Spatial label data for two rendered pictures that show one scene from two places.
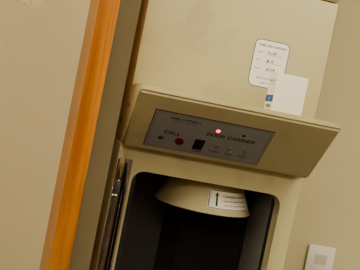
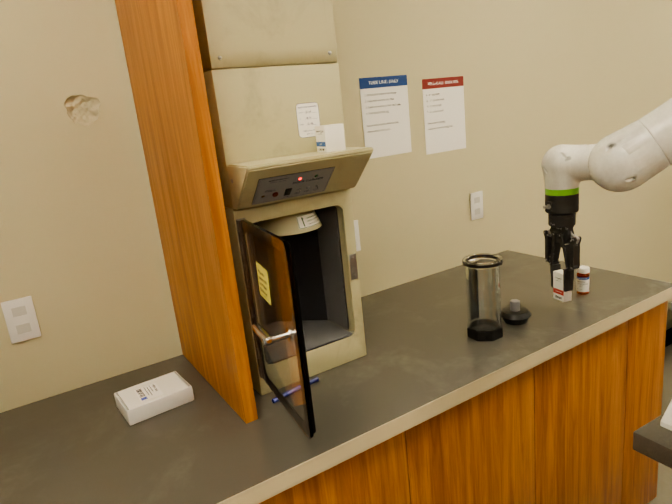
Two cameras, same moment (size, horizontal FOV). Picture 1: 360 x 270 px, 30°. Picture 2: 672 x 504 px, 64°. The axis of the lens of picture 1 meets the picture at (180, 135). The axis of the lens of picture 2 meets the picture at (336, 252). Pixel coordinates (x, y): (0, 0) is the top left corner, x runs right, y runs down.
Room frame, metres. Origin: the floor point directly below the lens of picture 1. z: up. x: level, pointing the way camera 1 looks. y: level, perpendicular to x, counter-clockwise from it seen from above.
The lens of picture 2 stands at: (-0.11, 0.29, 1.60)
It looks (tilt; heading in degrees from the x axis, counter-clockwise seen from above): 15 degrees down; 340
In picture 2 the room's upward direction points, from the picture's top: 6 degrees counter-clockwise
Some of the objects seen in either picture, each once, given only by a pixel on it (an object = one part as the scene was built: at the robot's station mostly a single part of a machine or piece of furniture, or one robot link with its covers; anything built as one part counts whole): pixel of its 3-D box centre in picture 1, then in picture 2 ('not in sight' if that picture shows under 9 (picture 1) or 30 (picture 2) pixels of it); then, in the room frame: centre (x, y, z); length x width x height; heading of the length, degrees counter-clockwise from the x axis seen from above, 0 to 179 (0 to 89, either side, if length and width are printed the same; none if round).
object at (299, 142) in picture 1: (228, 134); (304, 177); (1.07, -0.08, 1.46); 0.32 x 0.11 x 0.10; 101
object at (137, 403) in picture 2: not in sight; (154, 396); (1.20, 0.34, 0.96); 0.16 x 0.12 x 0.04; 105
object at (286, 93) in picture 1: (285, 94); (330, 138); (1.08, -0.15, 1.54); 0.05 x 0.05 x 0.06; 6
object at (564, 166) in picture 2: not in sight; (564, 168); (1.11, -0.87, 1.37); 0.13 x 0.11 x 0.14; 44
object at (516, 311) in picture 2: not in sight; (515, 310); (1.11, -0.69, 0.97); 0.09 x 0.09 x 0.07
